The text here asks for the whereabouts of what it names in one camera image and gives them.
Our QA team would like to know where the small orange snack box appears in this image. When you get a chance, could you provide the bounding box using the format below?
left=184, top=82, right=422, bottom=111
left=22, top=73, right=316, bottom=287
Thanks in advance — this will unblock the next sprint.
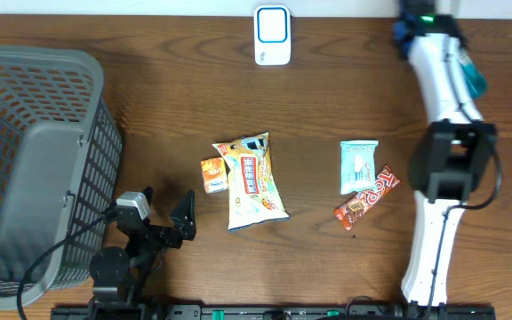
left=201, top=157, right=228, bottom=194

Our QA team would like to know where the large yellow snack bag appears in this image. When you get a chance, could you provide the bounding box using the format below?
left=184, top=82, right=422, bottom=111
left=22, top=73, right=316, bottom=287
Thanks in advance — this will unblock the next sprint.
left=213, top=132, right=290, bottom=232

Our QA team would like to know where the red Top chocolate bar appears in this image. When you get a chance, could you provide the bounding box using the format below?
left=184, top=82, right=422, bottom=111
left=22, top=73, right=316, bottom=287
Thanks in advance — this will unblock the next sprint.
left=334, top=164, right=401, bottom=230

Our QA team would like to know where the teal Listerine mouthwash bottle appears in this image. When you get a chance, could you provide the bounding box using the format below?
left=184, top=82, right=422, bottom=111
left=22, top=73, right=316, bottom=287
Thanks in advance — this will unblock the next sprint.
left=457, top=49, right=488, bottom=100

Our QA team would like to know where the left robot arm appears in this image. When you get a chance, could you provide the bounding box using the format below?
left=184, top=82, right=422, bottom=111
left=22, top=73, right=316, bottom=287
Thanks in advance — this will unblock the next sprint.
left=88, top=187, right=196, bottom=319

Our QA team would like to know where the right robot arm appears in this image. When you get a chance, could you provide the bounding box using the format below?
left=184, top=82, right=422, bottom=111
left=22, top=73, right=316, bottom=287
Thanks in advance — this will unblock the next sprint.
left=393, top=0, right=502, bottom=312

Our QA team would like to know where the white barcode scanner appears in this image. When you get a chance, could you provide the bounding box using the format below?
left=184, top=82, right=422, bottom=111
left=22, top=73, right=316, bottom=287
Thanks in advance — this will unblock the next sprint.
left=253, top=4, right=292, bottom=66

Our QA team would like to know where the grey plastic shopping basket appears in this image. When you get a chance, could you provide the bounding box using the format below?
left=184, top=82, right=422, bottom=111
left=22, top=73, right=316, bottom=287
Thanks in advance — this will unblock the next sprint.
left=0, top=45, right=123, bottom=309

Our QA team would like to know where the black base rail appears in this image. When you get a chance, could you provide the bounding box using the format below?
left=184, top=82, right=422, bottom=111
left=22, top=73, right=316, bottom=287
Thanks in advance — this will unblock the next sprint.
left=50, top=300, right=497, bottom=320

